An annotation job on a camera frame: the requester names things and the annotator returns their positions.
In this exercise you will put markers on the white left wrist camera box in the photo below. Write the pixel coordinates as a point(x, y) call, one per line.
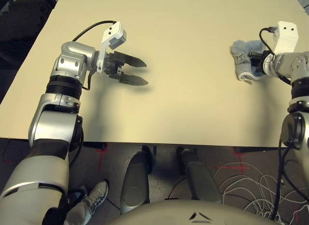
point(116, 32)

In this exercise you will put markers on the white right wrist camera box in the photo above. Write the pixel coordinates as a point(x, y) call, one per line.
point(287, 36)

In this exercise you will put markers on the grey robot leg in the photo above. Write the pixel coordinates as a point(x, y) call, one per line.
point(135, 181)
point(198, 179)

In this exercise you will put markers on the light blue terry rag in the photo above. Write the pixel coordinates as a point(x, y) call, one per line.
point(241, 48)

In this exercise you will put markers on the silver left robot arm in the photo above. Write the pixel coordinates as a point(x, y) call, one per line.
point(72, 58)

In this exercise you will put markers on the black foam floor mat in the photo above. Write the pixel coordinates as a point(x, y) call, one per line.
point(21, 29)

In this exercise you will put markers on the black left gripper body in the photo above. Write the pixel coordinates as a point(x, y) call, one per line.
point(114, 65)

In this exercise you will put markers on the grey left robot leg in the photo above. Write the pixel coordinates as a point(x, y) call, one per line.
point(135, 181)

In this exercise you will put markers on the black table frame bar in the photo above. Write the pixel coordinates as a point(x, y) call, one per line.
point(95, 145)

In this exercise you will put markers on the grey right robot leg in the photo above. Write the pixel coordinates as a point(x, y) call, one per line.
point(198, 179)

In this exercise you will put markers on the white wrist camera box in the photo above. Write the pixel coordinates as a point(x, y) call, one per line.
point(287, 36)
point(116, 32)

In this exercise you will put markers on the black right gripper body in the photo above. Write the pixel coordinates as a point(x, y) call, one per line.
point(257, 62)

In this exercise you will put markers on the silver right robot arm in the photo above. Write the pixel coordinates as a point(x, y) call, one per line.
point(298, 65)

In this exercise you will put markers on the grey robot torso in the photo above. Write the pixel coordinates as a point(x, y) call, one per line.
point(193, 214)

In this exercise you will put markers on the grey white sneaker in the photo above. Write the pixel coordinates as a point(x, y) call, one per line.
point(96, 196)

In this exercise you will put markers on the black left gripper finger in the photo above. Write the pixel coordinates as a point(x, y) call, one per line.
point(135, 61)
point(134, 80)

